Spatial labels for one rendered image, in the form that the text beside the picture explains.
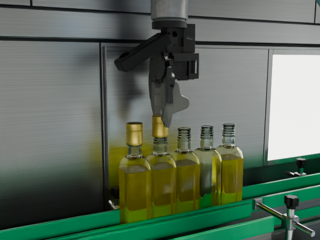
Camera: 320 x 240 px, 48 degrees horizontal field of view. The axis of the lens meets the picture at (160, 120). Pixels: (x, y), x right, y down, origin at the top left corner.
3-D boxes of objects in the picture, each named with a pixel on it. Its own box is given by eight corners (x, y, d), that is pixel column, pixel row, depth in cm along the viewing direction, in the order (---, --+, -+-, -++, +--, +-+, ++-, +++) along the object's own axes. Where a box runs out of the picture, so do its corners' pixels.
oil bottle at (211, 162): (207, 227, 88) (210, 143, 85) (221, 237, 83) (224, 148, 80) (188, 232, 86) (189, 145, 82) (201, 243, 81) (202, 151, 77)
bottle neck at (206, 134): (208, 145, 83) (208, 124, 82) (215, 147, 80) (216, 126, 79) (197, 146, 82) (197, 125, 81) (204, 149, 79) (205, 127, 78)
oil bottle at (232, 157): (228, 223, 90) (231, 141, 87) (242, 233, 85) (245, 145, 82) (209, 227, 88) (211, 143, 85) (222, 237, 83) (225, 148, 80)
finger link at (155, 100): (178, 123, 79) (182, 82, 76) (154, 125, 77) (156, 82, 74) (172, 118, 82) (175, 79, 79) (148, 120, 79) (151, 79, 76)
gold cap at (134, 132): (128, 146, 71) (128, 125, 70) (124, 142, 74) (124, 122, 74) (145, 145, 72) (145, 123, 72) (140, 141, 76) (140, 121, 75)
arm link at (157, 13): (160, -5, 67) (144, 2, 74) (160, 20, 67) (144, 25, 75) (195, -2, 70) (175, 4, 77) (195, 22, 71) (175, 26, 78)
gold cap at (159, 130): (164, 133, 78) (164, 113, 77) (171, 136, 74) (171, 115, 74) (149, 135, 76) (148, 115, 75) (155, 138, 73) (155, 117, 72)
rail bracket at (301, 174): (289, 195, 110) (292, 153, 108) (306, 204, 104) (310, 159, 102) (279, 197, 108) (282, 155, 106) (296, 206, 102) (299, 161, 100)
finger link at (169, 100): (176, 103, 70) (174, 57, 69) (169, 103, 69) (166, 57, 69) (166, 104, 74) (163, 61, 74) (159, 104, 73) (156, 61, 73)
